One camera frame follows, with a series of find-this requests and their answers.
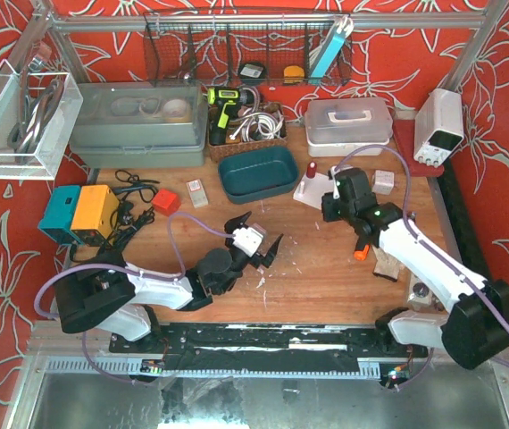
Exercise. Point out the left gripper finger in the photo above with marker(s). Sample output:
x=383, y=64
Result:
x=236, y=229
x=272, y=252

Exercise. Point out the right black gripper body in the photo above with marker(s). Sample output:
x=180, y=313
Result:
x=331, y=211

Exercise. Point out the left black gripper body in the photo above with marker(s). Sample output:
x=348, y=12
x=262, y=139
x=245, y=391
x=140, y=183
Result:
x=234, y=261

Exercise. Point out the large red spring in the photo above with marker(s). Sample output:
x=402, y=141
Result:
x=311, y=170

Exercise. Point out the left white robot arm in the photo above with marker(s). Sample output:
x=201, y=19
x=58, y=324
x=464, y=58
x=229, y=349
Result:
x=113, y=295

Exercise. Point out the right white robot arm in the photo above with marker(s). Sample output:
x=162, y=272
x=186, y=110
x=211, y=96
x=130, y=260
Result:
x=475, y=324

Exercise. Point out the white cube adapter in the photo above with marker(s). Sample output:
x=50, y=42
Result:
x=383, y=182

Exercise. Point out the orange black screwdriver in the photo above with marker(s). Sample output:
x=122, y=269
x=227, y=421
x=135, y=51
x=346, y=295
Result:
x=361, y=250

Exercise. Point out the teal plastic tray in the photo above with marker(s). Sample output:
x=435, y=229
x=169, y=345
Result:
x=259, y=174

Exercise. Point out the white peg board fixture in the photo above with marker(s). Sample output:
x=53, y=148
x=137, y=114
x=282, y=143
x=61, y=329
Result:
x=309, y=191

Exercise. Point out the small grey metal plate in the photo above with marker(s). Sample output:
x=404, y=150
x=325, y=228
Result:
x=197, y=193

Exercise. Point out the red small block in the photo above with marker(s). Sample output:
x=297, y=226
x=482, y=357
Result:
x=166, y=202

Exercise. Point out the white plastic storage box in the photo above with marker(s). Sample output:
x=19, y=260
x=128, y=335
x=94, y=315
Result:
x=336, y=127

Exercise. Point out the red book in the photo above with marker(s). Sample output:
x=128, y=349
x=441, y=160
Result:
x=403, y=134

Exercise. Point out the wicker basket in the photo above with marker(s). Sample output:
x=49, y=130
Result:
x=217, y=153

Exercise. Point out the white power supply unit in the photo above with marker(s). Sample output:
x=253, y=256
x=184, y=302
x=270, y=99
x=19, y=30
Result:
x=438, y=127

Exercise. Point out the yellow soldering station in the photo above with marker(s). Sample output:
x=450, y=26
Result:
x=91, y=222

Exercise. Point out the yellow tape measure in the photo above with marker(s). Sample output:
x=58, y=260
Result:
x=293, y=75

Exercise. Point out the grey plastic toolbox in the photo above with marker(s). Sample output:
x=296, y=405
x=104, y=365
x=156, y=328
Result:
x=136, y=125

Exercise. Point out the black round tin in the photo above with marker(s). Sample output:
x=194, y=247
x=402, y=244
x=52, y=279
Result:
x=252, y=73

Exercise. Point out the teal box device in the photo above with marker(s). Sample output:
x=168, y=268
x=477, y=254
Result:
x=58, y=215

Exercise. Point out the blue white flat box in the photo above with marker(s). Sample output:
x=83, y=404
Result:
x=322, y=57

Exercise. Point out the clear acrylic box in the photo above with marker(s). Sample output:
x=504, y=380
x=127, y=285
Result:
x=37, y=114

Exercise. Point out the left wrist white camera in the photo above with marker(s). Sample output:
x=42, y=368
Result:
x=248, y=239

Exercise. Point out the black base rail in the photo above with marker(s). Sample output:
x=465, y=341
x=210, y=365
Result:
x=267, y=348

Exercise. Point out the black cable duct strip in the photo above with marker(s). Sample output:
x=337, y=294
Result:
x=465, y=235

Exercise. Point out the yellow green cordless drill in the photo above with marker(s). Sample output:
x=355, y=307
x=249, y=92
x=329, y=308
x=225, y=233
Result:
x=227, y=102

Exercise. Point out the black wire basket shelf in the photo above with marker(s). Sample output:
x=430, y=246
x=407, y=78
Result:
x=208, y=45

